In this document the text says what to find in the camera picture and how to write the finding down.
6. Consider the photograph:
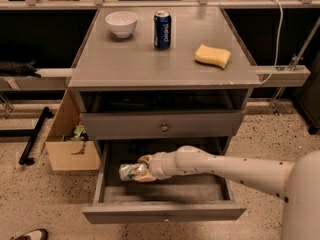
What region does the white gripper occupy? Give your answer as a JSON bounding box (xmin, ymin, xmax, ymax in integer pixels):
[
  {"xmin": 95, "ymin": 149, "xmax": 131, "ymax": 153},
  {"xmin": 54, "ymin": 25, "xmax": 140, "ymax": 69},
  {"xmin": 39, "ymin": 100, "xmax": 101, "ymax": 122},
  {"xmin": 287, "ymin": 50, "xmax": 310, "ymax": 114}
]
[{"xmin": 133, "ymin": 152, "xmax": 176, "ymax": 183}]

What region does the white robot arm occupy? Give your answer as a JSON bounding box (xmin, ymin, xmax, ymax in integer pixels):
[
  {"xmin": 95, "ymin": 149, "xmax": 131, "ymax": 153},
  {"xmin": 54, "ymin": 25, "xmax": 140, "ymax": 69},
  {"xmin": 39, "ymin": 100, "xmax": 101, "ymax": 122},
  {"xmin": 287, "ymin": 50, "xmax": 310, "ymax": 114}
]
[{"xmin": 134, "ymin": 146, "xmax": 320, "ymax": 240}]

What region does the open grey middle drawer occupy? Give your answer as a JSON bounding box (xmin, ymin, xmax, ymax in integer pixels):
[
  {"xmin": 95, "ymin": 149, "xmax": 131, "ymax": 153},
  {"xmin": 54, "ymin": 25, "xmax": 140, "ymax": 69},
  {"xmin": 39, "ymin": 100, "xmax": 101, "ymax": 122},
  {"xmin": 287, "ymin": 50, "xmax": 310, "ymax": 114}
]
[{"xmin": 83, "ymin": 138, "xmax": 246, "ymax": 224}]

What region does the closed grey top drawer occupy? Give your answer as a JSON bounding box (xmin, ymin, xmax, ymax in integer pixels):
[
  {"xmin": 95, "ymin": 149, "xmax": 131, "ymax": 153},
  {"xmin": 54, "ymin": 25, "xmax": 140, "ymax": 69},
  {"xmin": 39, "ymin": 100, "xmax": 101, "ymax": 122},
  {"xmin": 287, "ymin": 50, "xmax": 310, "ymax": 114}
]
[{"xmin": 80, "ymin": 111, "xmax": 244, "ymax": 140}]

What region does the grey drawer cabinet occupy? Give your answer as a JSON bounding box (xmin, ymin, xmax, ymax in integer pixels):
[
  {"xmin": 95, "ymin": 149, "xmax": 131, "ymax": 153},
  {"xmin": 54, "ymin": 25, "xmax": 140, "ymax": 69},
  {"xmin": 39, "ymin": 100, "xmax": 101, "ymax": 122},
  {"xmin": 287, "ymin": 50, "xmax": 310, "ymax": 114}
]
[{"xmin": 67, "ymin": 5, "xmax": 262, "ymax": 155}]

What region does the blue pepsi can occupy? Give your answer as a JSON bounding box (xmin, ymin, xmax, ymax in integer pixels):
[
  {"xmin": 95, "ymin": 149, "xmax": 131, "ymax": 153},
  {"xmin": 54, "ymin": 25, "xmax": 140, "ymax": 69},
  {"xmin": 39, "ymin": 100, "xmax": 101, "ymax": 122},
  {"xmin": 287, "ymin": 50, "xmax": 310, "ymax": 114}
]
[{"xmin": 154, "ymin": 10, "xmax": 171, "ymax": 49}]

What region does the brown cardboard box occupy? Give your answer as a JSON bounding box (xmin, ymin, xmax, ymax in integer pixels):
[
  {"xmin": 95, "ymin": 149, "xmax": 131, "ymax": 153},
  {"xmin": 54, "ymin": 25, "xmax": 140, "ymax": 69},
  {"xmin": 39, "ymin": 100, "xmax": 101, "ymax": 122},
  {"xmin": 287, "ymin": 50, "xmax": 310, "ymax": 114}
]
[{"xmin": 45, "ymin": 91, "xmax": 100, "ymax": 171}]

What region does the black bar on floor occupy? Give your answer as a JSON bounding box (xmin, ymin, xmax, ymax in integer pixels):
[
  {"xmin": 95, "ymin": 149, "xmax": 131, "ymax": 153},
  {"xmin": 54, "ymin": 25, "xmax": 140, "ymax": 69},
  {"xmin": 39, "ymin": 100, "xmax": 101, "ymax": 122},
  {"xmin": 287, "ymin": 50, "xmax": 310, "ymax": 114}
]
[{"xmin": 19, "ymin": 107, "xmax": 53, "ymax": 165}]

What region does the shoe at bottom left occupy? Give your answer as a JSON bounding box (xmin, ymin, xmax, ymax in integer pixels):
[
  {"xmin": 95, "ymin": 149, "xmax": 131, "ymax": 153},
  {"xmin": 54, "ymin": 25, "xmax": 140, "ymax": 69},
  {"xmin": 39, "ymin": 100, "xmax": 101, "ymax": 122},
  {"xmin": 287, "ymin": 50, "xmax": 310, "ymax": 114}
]
[{"xmin": 10, "ymin": 229, "xmax": 48, "ymax": 240}]

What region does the yellow sponge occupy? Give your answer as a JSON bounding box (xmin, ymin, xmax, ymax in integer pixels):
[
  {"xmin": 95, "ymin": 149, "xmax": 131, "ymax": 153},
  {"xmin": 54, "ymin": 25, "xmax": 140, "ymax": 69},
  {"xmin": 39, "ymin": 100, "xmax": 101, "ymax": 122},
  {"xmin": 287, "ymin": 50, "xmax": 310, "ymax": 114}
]
[{"xmin": 194, "ymin": 45, "xmax": 231, "ymax": 69}]

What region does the white ceramic bowl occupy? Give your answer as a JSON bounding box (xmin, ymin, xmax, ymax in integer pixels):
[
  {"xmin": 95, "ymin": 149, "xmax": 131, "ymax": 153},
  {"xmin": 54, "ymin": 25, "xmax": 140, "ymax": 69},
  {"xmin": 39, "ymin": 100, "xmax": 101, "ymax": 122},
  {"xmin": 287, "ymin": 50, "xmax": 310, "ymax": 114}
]
[{"xmin": 105, "ymin": 11, "xmax": 138, "ymax": 38}]

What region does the black object on rail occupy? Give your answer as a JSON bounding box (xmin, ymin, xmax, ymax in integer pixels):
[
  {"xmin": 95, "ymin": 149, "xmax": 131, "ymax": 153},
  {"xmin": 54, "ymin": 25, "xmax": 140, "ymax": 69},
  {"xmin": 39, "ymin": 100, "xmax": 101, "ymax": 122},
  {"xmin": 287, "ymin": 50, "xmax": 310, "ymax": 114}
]
[{"xmin": 0, "ymin": 61, "xmax": 41, "ymax": 78}]

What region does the white cable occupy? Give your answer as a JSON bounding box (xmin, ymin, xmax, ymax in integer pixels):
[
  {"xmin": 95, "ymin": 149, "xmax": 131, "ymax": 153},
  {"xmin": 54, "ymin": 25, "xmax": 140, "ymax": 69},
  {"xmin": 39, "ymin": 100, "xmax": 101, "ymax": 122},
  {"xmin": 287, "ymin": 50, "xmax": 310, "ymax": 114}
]
[{"xmin": 260, "ymin": 0, "xmax": 284, "ymax": 86}]

